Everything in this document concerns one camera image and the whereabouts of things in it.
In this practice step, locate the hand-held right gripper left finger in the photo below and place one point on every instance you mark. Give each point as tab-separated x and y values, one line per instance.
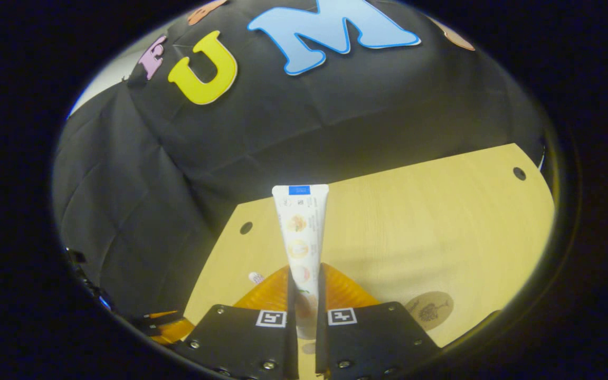
291	303

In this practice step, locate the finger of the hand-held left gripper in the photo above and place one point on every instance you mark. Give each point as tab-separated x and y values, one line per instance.
159	315
174	331

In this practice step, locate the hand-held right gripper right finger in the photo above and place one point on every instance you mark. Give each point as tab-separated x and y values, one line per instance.
321	301

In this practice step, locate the white and pink toothbrush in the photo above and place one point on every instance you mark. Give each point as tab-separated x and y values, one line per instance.
256	277

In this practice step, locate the white toothpaste tube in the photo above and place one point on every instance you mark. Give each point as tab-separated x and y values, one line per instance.
301	232

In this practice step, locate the round cork coaster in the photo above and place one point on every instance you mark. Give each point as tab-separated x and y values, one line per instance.
429	311

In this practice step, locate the wooden desktop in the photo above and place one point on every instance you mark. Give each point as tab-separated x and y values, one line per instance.
415	227

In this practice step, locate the black backdrop cloth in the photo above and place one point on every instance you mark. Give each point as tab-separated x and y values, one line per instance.
283	116

